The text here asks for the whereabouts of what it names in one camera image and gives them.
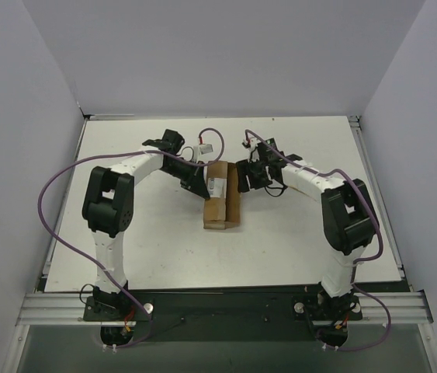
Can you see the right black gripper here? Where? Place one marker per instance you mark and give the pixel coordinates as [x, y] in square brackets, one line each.
[251, 176]

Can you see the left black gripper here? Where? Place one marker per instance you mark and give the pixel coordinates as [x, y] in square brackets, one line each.
[192, 179]

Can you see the brown cardboard express box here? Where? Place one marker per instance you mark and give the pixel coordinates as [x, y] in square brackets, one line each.
[223, 209]

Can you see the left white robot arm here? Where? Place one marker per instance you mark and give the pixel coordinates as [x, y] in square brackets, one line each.
[108, 207]

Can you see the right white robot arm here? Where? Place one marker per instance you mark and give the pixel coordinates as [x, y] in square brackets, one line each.
[349, 220]

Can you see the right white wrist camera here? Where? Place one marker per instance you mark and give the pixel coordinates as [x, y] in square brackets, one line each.
[251, 144]

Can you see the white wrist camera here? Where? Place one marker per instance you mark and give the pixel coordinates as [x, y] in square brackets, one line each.
[251, 144]
[200, 151]

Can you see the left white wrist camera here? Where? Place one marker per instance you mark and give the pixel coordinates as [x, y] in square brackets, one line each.
[200, 151]

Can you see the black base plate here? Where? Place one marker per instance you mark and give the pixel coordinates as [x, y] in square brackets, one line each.
[247, 314]

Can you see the aluminium frame rail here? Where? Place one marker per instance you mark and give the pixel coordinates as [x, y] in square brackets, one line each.
[55, 309]

